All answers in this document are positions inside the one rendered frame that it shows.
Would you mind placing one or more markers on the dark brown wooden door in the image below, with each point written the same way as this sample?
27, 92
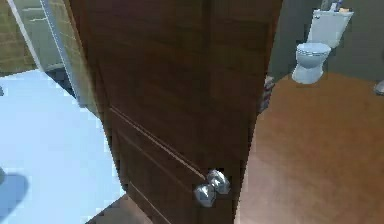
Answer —
173, 83

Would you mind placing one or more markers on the silver round door knob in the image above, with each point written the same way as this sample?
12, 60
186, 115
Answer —
204, 195
219, 181

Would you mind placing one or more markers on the white toilet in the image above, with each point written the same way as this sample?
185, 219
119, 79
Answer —
315, 50

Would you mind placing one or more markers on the small items on toilet tank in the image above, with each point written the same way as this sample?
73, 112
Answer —
335, 5

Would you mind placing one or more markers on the grey round floor object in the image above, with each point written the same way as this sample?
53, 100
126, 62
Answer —
379, 88

